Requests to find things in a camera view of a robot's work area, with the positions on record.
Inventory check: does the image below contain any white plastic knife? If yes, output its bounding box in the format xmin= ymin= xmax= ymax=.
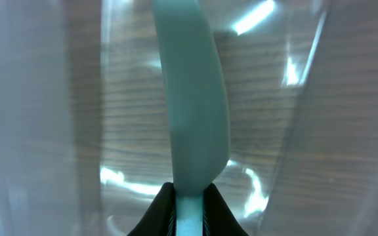
xmin=153 ymin=0 xmax=230 ymax=235

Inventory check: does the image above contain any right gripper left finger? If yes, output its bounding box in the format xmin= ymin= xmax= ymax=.
xmin=128 ymin=182 xmax=177 ymax=236

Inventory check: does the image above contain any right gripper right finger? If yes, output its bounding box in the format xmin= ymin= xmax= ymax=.
xmin=203 ymin=184 xmax=247 ymax=236

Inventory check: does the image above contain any clear plastic container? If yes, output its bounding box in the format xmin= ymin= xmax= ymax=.
xmin=0 ymin=1 xmax=378 ymax=235

